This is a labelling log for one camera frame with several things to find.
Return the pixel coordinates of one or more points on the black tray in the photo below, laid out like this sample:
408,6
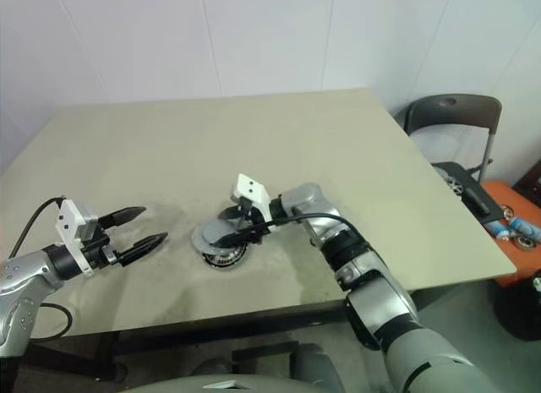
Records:
473,177

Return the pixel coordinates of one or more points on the orange box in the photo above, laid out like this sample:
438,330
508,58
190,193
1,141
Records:
520,262

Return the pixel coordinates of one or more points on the grey folding chair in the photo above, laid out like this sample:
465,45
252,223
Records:
456,114

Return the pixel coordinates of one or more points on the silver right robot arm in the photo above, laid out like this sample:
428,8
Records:
372,291

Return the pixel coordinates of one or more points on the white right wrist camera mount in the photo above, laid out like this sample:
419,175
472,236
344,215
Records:
253,190

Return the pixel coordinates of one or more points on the silver motor housing copper windings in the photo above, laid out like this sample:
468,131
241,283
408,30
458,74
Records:
247,251

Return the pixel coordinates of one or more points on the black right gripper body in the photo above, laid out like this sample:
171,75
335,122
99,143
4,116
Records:
253,215

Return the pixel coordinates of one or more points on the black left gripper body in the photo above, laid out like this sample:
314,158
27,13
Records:
99,251

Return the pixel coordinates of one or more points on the grey round motor lid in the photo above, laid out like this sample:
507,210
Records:
217,232

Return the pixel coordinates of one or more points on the silver gear part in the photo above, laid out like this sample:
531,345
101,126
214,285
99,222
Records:
453,182

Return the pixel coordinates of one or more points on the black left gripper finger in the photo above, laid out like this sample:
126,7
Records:
127,215
143,247

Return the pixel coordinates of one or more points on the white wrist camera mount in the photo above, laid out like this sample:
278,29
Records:
69,224
253,190

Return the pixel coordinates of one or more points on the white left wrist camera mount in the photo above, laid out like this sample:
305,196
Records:
69,224

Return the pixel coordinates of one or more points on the black bar tool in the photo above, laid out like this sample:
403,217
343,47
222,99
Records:
477,200

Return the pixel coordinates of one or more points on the dark table frame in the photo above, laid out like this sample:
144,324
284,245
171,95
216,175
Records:
190,329

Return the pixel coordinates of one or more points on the dark rounded shape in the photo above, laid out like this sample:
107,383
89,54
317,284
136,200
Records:
211,365

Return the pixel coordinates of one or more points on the silver ball bearing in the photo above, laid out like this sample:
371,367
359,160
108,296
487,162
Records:
525,241

